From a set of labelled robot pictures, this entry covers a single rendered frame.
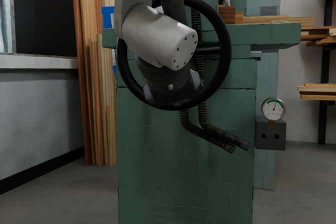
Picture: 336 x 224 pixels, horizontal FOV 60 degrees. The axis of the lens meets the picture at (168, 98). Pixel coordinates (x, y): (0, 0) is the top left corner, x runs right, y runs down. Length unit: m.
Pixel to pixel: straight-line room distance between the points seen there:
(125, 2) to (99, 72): 1.94
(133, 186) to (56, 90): 1.52
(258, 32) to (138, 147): 0.51
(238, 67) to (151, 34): 0.51
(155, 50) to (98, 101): 1.95
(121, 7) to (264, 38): 0.55
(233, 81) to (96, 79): 1.59
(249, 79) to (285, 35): 0.16
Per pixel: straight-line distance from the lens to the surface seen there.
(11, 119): 2.12
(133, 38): 0.44
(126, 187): 1.02
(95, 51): 2.36
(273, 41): 0.90
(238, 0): 1.23
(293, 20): 1.07
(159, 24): 0.42
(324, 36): 3.02
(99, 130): 2.38
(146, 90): 0.61
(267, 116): 0.84
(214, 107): 0.90
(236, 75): 0.89
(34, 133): 2.27
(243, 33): 0.89
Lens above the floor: 0.77
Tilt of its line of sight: 6 degrees down
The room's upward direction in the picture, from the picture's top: straight up
